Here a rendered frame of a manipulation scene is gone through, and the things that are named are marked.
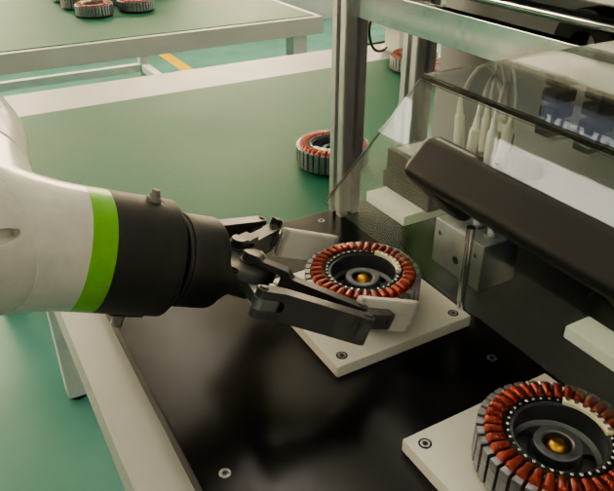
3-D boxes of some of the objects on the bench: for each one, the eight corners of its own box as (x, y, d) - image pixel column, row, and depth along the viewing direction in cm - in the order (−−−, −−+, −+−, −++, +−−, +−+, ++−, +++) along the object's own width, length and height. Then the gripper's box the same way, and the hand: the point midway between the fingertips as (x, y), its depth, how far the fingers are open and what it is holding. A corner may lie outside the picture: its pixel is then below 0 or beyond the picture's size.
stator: (343, 348, 58) (345, 314, 57) (285, 286, 67) (284, 255, 65) (441, 311, 63) (446, 279, 61) (375, 258, 72) (377, 228, 70)
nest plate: (336, 378, 57) (337, 367, 56) (260, 292, 68) (259, 283, 67) (469, 325, 63) (471, 315, 63) (379, 255, 74) (380, 245, 74)
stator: (565, 570, 40) (578, 530, 38) (438, 451, 48) (442, 414, 46) (670, 486, 46) (685, 448, 44) (539, 392, 54) (548, 357, 52)
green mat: (69, 286, 73) (69, 284, 73) (-6, 122, 119) (-7, 121, 119) (630, 134, 113) (630, 133, 113) (411, 56, 159) (411, 55, 159)
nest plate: (554, 622, 39) (558, 609, 38) (401, 450, 50) (402, 438, 49) (709, 513, 45) (714, 501, 44) (542, 383, 56) (545, 371, 56)
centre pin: (551, 483, 46) (558, 457, 44) (530, 465, 47) (537, 437, 46) (570, 472, 47) (578, 445, 45) (550, 454, 48) (556, 428, 47)
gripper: (111, 233, 62) (295, 256, 75) (214, 394, 44) (436, 388, 56) (133, 159, 60) (318, 196, 73) (250, 295, 41) (473, 313, 54)
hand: (361, 279), depth 64 cm, fingers open, 13 cm apart
